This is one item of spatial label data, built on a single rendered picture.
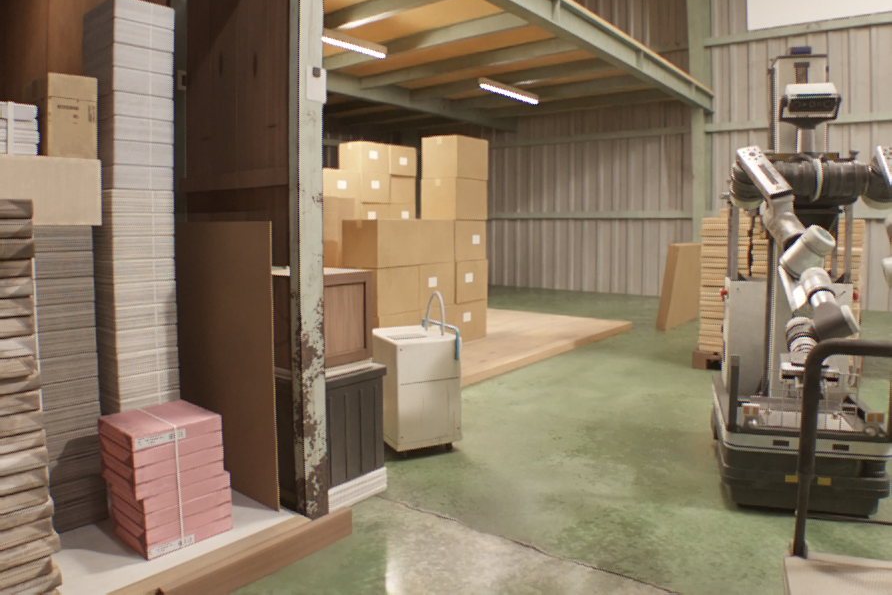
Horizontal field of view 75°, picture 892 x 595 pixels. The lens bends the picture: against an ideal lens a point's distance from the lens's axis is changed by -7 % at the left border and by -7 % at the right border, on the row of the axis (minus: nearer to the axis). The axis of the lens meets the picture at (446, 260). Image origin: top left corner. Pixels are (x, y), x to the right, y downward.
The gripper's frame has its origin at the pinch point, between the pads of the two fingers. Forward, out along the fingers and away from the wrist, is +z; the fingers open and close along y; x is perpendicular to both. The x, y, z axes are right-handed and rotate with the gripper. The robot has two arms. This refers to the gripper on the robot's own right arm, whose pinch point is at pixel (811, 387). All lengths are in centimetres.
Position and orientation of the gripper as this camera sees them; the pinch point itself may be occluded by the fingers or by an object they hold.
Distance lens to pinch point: 174.4
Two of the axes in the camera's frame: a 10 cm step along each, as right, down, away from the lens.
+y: -9.1, -0.2, 4.1
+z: -3.8, 3.9, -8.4
